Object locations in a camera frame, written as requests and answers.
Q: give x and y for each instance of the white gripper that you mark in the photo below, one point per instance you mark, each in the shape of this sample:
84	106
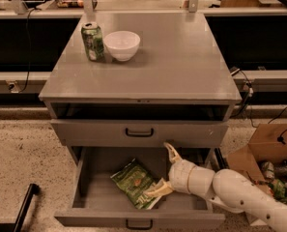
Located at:
180	175

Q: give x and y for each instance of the green jalapeno chip bag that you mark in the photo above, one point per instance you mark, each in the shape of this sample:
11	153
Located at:
133	180

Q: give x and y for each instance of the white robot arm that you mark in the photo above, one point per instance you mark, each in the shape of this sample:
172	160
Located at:
252	200

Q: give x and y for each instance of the open grey middle drawer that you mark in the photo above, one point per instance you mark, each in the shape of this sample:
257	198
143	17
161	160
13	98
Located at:
97	201

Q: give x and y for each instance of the grey drawer cabinet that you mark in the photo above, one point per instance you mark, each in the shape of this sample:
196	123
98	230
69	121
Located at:
177	74

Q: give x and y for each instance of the closed grey top drawer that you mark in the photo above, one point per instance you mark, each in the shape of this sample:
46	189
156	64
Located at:
119	133

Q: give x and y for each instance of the black floor bar right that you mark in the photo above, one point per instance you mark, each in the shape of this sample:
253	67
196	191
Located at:
222	160

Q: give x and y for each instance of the cardboard box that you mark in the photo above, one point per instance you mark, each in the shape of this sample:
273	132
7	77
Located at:
269	142

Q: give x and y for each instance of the snack packages in box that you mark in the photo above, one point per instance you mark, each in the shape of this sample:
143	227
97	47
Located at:
274	177

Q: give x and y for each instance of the white ceramic bowl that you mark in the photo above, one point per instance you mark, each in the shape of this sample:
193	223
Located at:
122	45

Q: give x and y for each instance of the black stand leg left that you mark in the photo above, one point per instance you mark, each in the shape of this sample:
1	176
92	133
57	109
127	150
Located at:
32	190

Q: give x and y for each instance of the green soda can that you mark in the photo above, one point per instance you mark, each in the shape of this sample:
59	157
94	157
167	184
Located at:
92	40

